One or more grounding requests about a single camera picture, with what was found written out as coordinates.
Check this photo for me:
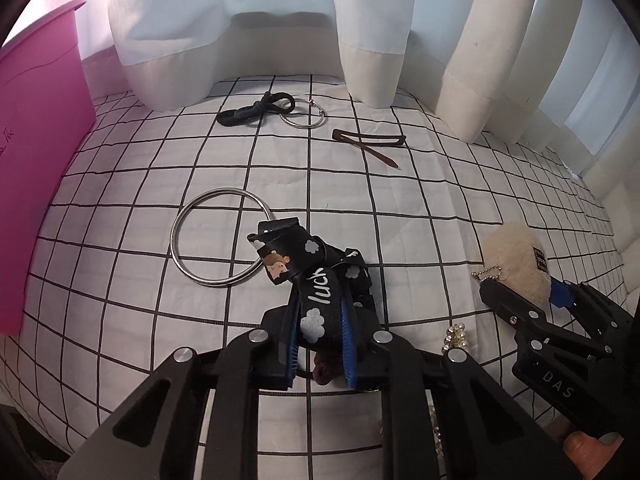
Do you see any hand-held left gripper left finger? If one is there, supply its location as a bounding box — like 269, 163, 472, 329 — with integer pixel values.
60, 305, 311, 480

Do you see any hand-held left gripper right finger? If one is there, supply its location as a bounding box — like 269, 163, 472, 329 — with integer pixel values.
340, 305, 591, 480

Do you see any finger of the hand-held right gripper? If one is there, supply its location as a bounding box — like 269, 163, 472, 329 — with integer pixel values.
478, 278, 601, 361
549, 280, 637, 343

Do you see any cream fluffy keychain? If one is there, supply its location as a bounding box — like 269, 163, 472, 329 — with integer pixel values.
471, 221, 552, 306

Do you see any black printed ribbon bow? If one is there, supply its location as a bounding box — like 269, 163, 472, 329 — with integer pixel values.
247, 217, 373, 348

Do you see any brown hair clip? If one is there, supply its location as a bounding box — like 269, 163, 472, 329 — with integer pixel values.
331, 128, 407, 167

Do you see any black hair tie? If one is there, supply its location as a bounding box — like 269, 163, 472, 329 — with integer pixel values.
216, 91, 296, 127

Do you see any person's right hand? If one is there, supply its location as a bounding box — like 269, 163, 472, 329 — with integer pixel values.
562, 432, 621, 477

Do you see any brown scrunchie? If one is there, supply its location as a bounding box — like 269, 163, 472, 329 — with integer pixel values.
311, 350, 351, 386

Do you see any pearl hair clip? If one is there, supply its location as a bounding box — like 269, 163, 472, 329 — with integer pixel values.
441, 324, 472, 356

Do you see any white black grid cloth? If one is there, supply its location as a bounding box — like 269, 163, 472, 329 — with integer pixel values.
0, 75, 640, 480

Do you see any small silver hoop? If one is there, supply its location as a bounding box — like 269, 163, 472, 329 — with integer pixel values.
279, 99, 326, 131

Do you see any pink plastic container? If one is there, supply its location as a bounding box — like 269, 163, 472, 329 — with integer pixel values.
0, 0, 98, 336

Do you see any white curtain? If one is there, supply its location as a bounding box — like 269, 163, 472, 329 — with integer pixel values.
75, 0, 640, 196

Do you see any large silver ring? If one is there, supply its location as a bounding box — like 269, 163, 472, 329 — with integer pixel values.
170, 187, 275, 288

